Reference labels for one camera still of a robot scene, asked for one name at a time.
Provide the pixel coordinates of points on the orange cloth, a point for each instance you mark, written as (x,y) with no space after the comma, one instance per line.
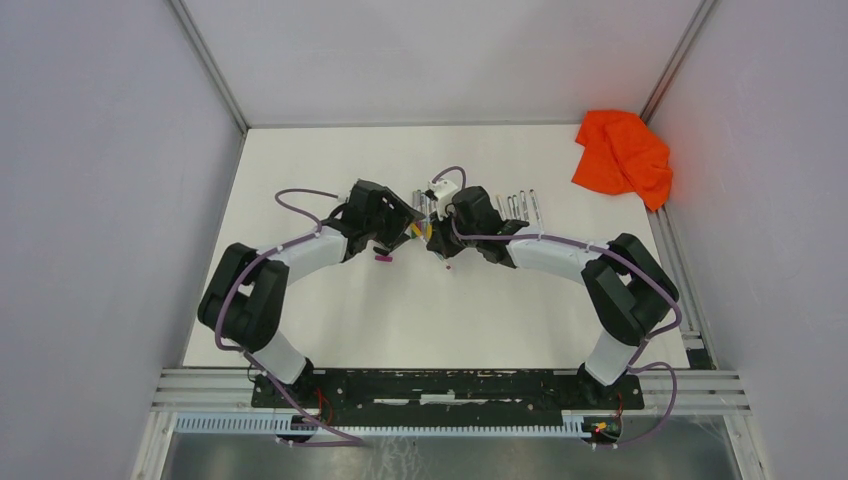
(622,155)

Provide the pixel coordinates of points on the marker with blue cap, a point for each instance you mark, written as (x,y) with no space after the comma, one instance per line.
(523,205)

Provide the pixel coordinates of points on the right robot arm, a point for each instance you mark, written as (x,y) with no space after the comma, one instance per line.
(629,290)

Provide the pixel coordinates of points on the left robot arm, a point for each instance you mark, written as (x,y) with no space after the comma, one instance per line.
(243,302)

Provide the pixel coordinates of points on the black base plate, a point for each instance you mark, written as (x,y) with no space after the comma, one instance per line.
(458,398)

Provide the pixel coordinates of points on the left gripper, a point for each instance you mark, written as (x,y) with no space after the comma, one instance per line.
(401,216)

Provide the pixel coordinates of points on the aluminium frame rail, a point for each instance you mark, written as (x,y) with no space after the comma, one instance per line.
(687,392)

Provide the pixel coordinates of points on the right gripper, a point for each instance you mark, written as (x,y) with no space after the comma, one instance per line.
(439,239)

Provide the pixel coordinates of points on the marker with dark green cap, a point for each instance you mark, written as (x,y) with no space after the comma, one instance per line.
(517,207)

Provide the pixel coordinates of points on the marker with purple cap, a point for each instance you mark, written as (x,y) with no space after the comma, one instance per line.
(501,207)

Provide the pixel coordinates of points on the yellow pen cap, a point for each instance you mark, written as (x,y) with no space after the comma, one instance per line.
(421,230)

